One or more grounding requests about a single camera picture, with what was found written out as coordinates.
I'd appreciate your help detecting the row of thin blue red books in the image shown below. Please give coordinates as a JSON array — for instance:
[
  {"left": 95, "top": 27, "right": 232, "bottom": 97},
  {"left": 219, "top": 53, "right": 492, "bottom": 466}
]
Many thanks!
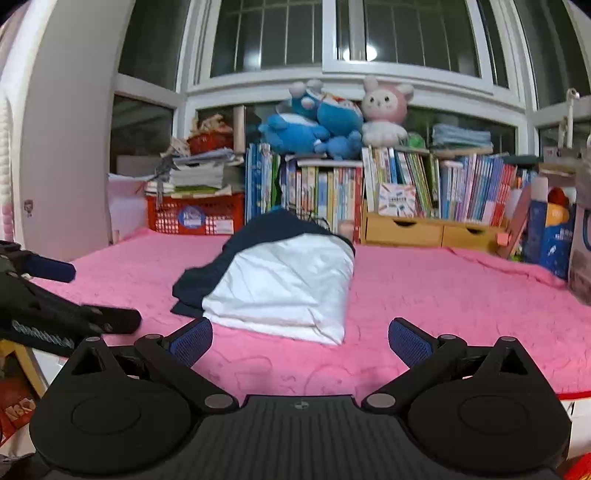
[{"left": 438, "top": 154, "right": 518, "bottom": 227}]

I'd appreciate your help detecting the stack of folded blue cloth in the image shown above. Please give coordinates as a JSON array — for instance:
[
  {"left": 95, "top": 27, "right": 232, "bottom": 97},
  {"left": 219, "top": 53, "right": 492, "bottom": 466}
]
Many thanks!
[{"left": 431, "top": 124, "right": 494, "bottom": 149}]

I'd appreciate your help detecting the row of tall blue books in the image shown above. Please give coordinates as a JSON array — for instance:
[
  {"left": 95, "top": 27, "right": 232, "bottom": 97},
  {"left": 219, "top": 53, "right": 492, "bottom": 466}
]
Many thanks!
[{"left": 245, "top": 143, "right": 282, "bottom": 222}]

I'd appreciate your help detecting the white paper bag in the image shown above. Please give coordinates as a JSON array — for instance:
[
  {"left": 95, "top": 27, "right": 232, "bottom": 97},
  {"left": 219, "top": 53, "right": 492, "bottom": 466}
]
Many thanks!
[{"left": 108, "top": 173, "right": 151, "bottom": 243}]

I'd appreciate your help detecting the stack of books and papers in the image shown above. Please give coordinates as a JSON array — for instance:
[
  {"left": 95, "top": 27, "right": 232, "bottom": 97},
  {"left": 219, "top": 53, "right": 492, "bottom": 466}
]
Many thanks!
[{"left": 145, "top": 148, "right": 245, "bottom": 197}]

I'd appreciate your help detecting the black wire bicycle model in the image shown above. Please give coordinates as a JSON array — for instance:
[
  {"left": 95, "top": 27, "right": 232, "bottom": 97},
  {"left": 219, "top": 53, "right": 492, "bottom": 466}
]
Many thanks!
[{"left": 300, "top": 210, "right": 333, "bottom": 232}]

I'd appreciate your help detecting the white scalloped trim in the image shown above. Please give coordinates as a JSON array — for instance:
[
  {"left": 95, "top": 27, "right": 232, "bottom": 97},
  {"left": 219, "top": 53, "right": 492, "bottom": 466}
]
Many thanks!
[{"left": 0, "top": 92, "right": 17, "bottom": 241}]

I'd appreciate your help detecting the row of colourful picture books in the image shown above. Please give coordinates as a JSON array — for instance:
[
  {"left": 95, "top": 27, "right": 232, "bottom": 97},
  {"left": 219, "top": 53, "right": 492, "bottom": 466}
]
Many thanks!
[{"left": 279, "top": 166, "right": 365, "bottom": 241}]

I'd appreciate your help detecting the wooden post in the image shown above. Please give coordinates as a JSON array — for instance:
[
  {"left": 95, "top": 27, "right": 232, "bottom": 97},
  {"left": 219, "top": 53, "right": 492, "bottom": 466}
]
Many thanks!
[{"left": 233, "top": 105, "right": 246, "bottom": 153}]

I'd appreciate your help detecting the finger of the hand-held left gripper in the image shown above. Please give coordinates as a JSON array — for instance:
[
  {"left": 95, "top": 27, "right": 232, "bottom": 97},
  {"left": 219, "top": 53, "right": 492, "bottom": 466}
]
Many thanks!
[
  {"left": 0, "top": 240, "right": 77, "bottom": 283},
  {"left": 0, "top": 272, "right": 142, "bottom": 335}
]

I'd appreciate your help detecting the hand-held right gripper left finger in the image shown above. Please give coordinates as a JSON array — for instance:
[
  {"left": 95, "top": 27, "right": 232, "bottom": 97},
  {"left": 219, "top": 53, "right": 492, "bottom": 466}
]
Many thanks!
[{"left": 60, "top": 316, "right": 240, "bottom": 413}]

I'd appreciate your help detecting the red and yellow toy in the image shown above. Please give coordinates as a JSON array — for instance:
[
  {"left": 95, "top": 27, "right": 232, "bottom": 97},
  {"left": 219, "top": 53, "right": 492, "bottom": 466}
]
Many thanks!
[{"left": 547, "top": 187, "right": 577, "bottom": 227}]

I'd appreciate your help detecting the row of leaning picture books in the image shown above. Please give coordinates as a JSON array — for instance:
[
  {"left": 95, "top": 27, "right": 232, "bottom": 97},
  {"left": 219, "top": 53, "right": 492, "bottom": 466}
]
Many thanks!
[{"left": 361, "top": 145, "right": 439, "bottom": 217}]

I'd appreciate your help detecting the white shelf board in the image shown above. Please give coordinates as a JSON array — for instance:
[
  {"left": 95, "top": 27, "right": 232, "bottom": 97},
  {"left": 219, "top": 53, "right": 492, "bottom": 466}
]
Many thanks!
[{"left": 286, "top": 159, "right": 363, "bottom": 168}]

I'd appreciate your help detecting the small blue plush toy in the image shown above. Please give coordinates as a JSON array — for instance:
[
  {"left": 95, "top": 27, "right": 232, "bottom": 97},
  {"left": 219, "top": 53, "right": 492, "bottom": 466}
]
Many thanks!
[{"left": 314, "top": 131, "right": 363, "bottom": 161}]

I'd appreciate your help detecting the white hanging clip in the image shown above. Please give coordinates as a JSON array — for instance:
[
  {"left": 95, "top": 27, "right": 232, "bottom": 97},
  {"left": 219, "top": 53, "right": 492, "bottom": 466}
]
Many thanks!
[{"left": 558, "top": 88, "right": 580, "bottom": 144}]

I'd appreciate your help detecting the pink rabbit plush toy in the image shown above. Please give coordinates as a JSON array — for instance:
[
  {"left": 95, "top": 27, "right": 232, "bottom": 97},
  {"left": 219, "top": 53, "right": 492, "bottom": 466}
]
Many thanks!
[{"left": 360, "top": 76, "right": 414, "bottom": 147}]

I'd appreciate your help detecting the blue printed box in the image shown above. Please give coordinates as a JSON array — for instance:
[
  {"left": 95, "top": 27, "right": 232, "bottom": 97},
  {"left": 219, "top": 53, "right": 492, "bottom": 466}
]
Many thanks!
[{"left": 524, "top": 198, "right": 577, "bottom": 280}]

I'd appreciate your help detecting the red plastic basket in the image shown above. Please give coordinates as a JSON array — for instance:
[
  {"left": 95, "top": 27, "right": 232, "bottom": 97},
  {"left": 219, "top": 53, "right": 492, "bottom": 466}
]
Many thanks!
[{"left": 147, "top": 191, "right": 245, "bottom": 236}]

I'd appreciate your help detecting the blue plush with grey ears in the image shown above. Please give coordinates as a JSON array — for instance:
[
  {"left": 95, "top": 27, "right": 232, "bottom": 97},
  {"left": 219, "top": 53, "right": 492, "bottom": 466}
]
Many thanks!
[{"left": 288, "top": 79, "right": 324, "bottom": 114}]

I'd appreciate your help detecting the white window frame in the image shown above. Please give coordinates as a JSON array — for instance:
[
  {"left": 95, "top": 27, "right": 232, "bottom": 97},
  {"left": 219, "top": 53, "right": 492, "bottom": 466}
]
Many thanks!
[{"left": 111, "top": 0, "right": 591, "bottom": 153}]

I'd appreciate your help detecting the pink wooden stand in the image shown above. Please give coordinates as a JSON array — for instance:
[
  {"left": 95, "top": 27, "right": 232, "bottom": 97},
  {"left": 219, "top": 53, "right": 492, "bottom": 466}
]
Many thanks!
[{"left": 498, "top": 185, "right": 532, "bottom": 259}]

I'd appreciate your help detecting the wooden bed frame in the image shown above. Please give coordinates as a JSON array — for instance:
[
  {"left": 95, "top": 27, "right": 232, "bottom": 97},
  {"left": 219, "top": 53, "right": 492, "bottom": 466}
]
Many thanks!
[{"left": 0, "top": 342, "right": 49, "bottom": 398}]

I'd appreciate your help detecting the white patterned box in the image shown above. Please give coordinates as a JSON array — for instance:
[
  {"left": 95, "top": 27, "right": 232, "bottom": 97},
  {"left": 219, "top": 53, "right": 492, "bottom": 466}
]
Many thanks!
[{"left": 378, "top": 183, "right": 417, "bottom": 217}]

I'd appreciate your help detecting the red printed carton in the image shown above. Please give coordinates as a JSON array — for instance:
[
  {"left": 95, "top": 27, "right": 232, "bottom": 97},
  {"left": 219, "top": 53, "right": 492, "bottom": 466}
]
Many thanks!
[{"left": 0, "top": 364, "right": 38, "bottom": 439}]

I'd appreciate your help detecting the large blue plush toy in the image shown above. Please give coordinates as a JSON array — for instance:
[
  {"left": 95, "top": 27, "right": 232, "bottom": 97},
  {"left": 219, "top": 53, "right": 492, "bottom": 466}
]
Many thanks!
[{"left": 259, "top": 111, "right": 331, "bottom": 155}]

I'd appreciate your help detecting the navy and white jacket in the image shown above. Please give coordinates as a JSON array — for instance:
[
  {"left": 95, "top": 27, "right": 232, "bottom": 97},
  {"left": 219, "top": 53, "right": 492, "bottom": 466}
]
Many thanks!
[{"left": 171, "top": 210, "right": 356, "bottom": 346}]

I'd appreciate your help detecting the red decorative box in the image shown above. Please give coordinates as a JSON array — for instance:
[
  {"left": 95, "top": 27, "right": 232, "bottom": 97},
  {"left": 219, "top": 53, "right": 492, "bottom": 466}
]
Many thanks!
[{"left": 187, "top": 115, "right": 234, "bottom": 155}]

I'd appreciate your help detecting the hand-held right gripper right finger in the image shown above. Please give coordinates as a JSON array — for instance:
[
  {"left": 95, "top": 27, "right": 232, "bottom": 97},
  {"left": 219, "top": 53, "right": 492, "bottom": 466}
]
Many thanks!
[{"left": 361, "top": 316, "right": 539, "bottom": 413}]

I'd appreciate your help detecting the wooden drawer organiser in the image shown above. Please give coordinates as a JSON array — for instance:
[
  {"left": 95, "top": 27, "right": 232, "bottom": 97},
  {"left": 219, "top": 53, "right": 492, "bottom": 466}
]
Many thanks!
[{"left": 361, "top": 212, "right": 506, "bottom": 252}]

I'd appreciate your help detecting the round-headed blue plush toy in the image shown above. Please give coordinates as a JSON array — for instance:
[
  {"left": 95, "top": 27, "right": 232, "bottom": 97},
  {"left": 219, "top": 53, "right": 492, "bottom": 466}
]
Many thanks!
[{"left": 316, "top": 95, "right": 365, "bottom": 137}]

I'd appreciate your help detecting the pink blanket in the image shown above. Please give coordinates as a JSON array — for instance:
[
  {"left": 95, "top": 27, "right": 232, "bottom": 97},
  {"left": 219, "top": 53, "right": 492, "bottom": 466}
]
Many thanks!
[{"left": 30, "top": 226, "right": 591, "bottom": 404}]

